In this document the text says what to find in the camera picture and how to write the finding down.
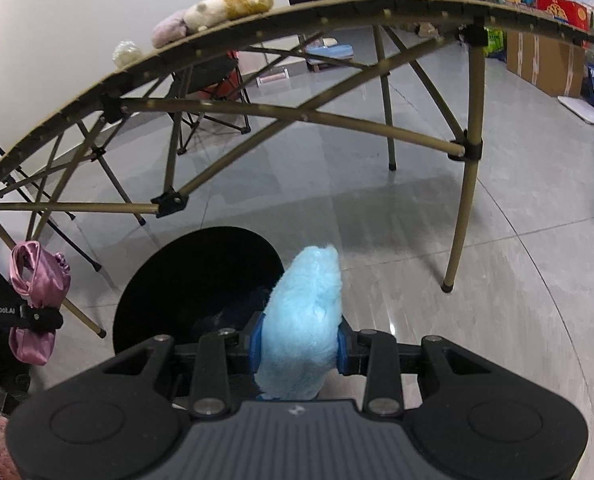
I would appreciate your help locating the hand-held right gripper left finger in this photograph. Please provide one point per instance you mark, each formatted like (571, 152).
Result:
(256, 342)

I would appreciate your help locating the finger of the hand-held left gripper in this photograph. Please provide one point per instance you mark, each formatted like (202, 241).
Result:
(44, 320)

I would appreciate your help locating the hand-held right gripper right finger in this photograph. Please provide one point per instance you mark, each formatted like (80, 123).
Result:
(341, 347)

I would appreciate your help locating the pink satin bow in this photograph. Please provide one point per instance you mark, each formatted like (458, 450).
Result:
(34, 280)

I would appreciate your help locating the light blue plush toy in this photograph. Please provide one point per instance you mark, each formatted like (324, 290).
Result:
(304, 320)

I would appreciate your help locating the black round bin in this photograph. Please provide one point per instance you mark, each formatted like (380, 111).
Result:
(202, 280)

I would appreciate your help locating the clear plastic wrap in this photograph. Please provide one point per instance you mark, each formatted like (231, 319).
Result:
(127, 55)

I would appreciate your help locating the black and orange folding chair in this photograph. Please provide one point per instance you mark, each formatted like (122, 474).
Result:
(212, 85)

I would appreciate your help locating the white flat mop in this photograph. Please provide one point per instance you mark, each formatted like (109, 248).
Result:
(273, 78)

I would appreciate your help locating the tan slatted folding table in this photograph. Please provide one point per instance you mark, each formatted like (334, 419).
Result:
(472, 110)

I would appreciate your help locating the blue pet feeder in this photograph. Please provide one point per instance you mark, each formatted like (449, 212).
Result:
(329, 55)

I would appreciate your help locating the pale pink plush toy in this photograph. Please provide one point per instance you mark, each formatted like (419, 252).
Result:
(169, 30)

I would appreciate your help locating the tan pet scratcher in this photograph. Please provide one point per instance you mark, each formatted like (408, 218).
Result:
(427, 30)

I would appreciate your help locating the white flat board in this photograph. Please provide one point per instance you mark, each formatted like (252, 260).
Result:
(584, 110)

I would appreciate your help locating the yellow and white plush toy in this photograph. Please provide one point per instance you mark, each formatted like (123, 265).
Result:
(232, 2)

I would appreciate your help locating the green printed bag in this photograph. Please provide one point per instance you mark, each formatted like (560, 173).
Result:
(494, 42)

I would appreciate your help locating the large cardboard box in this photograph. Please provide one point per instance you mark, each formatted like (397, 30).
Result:
(542, 62)

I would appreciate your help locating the red gift box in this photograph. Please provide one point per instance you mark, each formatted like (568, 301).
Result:
(562, 10)

